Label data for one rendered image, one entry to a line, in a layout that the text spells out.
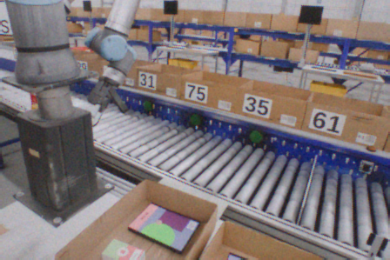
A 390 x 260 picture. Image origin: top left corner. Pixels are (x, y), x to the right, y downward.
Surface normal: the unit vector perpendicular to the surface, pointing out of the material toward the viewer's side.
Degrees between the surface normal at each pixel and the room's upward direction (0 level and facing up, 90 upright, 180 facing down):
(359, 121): 91
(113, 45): 96
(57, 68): 70
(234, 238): 89
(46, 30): 90
